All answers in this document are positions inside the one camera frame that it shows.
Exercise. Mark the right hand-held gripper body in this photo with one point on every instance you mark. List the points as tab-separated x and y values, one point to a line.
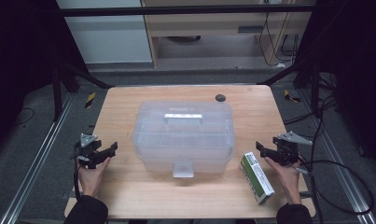
286	152

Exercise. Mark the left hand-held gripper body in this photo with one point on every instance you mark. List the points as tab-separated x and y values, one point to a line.
87	151

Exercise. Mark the green and white carton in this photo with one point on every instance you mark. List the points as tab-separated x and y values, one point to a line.
257	177

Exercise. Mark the clear plastic storage box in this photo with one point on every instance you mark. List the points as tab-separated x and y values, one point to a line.
182	140

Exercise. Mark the person's left hand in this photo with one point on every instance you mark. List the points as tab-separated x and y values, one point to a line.
90	180

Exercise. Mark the person's right hand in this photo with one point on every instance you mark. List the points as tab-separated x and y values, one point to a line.
288	180

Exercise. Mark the grey tape strip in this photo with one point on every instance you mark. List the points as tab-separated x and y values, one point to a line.
305	194
66	196

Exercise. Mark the yellow black striped tape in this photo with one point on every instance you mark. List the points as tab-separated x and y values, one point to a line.
90	100
290	97

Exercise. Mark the black metal stand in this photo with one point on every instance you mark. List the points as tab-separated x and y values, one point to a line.
57	93
314	90

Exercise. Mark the black round table grommet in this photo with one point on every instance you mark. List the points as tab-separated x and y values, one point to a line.
220	98

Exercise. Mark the white cabinet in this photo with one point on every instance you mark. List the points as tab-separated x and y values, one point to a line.
108	37

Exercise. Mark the black curtain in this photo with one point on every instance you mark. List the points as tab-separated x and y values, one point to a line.
359	62
20	46

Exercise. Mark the light wooden desk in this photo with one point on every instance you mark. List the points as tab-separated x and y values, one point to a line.
207	25

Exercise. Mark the aluminium floor rail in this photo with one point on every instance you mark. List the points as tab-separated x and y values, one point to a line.
33	168
341	171

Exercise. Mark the black horizontal frame bar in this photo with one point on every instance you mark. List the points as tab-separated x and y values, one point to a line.
176	11

